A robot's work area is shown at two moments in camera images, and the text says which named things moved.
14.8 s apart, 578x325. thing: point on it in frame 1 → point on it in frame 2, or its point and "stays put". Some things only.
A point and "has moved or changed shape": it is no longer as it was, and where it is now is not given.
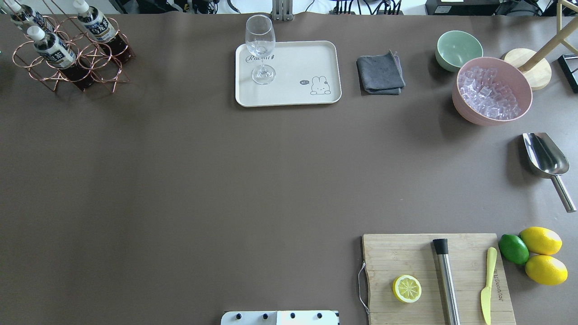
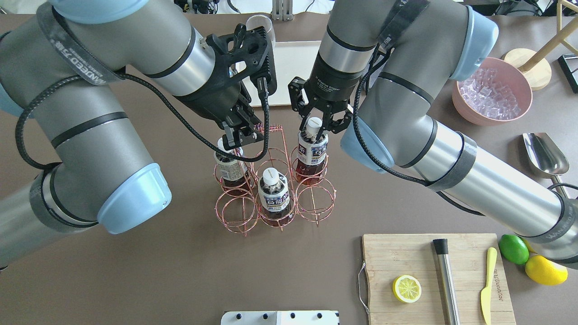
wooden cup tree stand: [535, 68] stays put
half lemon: [407, 288] stays put
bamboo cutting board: [387, 257] stays put
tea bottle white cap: [96, 24] has moved or changed shape
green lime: [513, 249] stays put
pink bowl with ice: [490, 91] stays put
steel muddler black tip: [449, 301] stays put
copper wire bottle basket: [58, 48] has moved or changed shape
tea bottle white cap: [25, 15] → [232, 170]
